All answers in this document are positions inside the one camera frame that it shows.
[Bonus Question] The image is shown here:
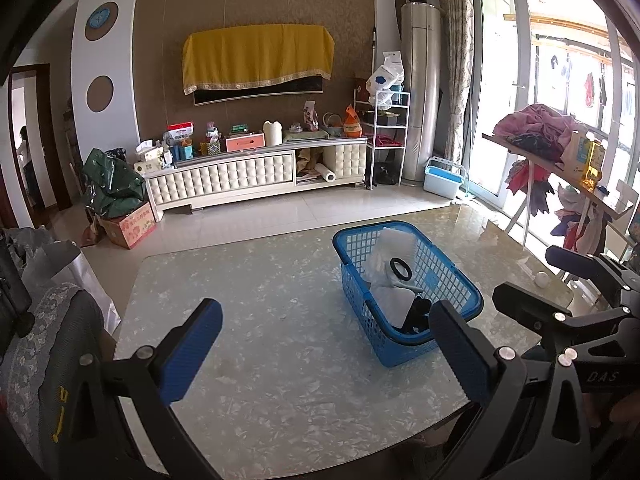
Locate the black plush toy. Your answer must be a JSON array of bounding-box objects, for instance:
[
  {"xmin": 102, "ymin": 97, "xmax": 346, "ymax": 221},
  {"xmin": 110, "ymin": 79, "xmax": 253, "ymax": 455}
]
[{"xmin": 399, "ymin": 296, "xmax": 432, "ymax": 335}]

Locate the white foam block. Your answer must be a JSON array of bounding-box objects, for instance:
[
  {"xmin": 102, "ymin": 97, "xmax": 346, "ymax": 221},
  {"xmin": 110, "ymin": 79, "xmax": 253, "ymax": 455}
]
[{"xmin": 371, "ymin": 285, "xmax": 416, "ymax": 328}]

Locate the black ring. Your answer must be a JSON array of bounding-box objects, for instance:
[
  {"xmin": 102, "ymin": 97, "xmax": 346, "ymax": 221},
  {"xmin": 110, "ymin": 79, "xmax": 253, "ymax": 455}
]
[{"xmin": 389, "ymin": 257, "xmax": 414, "ymax": 282}]

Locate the light blue cloth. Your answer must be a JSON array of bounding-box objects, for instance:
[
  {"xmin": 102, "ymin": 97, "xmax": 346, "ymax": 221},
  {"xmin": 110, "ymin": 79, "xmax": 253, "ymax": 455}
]
[{"xmin": 388, "ymin": 280, "xmax": 424, "ymax": 295}]

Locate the clothes drying rack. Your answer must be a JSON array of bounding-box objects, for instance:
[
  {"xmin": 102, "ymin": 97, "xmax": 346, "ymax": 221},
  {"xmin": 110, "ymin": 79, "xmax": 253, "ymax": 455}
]
[{"xmin": 482, "ymin": 134, "xmax": 637, "ymax": 255}]

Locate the blue plastic laundry basket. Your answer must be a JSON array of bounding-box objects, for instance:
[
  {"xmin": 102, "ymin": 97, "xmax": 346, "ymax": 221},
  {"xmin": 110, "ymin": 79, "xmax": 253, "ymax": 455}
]
[{"xmin": 332, "ymin": 221, "xmax": 484, "ymax": 367}]

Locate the pink clothes pile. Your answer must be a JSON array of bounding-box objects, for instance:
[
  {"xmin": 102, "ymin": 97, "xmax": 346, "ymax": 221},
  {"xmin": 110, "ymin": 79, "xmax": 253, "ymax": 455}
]
[{"xmin": 492, "ymin": 103, "xmax": 586, "ymax": 162}]

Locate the cardboard box on floor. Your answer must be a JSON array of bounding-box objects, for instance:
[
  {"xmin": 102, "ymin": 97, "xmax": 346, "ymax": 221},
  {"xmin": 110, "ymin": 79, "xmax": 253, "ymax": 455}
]
[{"xmin": 98, "ymin": 203, "xmax": 156, "ymax": 249}]

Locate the blue white mop bucket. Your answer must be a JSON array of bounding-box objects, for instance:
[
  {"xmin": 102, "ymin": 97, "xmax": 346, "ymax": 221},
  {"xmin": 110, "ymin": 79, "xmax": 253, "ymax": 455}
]
[{"xmin": 423, "ymin": 156, "xmax": 469, "ymax": 200}]

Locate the dark green plastic bag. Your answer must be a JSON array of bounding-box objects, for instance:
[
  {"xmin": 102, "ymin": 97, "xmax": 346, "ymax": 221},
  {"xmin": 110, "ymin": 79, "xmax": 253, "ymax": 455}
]
[{"xmin": 82, "ymin": 148, "xmax": 148, "ymax": 220}]

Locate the white tufted TV cabinet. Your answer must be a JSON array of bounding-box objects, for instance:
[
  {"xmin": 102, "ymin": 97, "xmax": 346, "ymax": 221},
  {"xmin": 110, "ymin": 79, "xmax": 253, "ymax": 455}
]
[{"xmin": 144, "ymin": 138, "xmax": 368, "ymax": 218}]

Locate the white metal shelf rack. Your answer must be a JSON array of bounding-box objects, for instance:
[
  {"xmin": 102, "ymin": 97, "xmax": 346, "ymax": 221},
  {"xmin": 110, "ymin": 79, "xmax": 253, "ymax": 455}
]
[{"xmin": 352, "ymin": 82, "xmax": 411, "ymax": 190}]

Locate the white paper roll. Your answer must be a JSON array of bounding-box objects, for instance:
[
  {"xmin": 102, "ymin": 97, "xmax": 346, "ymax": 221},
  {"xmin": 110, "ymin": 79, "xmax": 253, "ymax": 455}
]
[{"xmin": 314, "ymin": 164, "xmax": 336, "ymax": 183}]

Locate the pink drawer box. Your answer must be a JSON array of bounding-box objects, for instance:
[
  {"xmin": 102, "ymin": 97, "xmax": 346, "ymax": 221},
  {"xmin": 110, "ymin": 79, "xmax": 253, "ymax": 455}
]
[{"xmin": 224, "ymin": 132, "xmax": 265, "ymax": 153}]

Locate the orange bag on cabinet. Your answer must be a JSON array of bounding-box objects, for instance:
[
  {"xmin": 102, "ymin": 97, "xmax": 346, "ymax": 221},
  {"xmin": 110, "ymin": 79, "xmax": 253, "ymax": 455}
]
[{"xmin": 342, "ymin": 105, "xmax": 362, "ymax": 139}]

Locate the white cylinder jar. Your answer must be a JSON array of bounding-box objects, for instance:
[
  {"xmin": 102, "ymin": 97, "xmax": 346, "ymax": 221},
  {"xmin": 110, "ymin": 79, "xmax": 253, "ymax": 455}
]
[{"xmin": 262, "ymin": 120, "xmax": 283, "ymax": 146}]

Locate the tall standing air conditioner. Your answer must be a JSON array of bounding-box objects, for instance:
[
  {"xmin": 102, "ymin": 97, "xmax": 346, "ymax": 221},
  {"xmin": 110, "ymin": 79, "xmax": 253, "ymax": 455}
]
[{"xmin": 401, "ymin": 2, "xmax": 442, "ymax": 185}]

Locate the patterned curtain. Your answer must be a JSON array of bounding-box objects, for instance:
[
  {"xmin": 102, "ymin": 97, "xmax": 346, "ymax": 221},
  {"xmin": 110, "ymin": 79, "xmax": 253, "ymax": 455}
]
[{"xmin": 439, "ymin": 0, "xmax": 474, "ymax": 164}]

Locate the round wall clock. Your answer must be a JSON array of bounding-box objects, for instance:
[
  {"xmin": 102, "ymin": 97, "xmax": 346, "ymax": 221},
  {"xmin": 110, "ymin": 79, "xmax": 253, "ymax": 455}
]
[{"xmin": 85, "ymin": 1, "xmax": 119, "ymax": 41}]

